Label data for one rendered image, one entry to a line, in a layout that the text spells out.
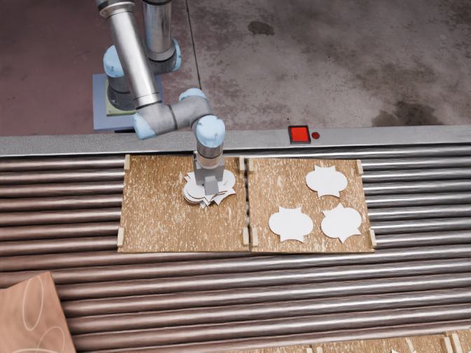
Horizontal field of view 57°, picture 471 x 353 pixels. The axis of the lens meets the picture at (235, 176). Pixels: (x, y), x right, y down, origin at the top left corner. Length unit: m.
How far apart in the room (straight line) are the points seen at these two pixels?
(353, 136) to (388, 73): 1.67
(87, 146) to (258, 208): 0.64
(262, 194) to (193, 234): 0.28
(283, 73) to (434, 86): 1.08
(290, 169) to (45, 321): 0.90
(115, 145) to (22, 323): 0.66
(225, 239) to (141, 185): 0.34
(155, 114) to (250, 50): 2.07
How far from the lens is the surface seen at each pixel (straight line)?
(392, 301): 1.51
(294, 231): 1.45
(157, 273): 1.41
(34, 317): 1.31
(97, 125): 1.74
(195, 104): 1.23
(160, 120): 1.21
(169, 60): 1.60
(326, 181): 1.56
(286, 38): 3.35
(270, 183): 1.52
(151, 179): 1.51
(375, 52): 3.47
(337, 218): 1.51
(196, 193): 1.41
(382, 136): 1.79
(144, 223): 1.44
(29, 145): 1.69
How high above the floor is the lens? 2.26
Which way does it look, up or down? 61 degrees down
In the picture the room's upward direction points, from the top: 11 degrees clockwise
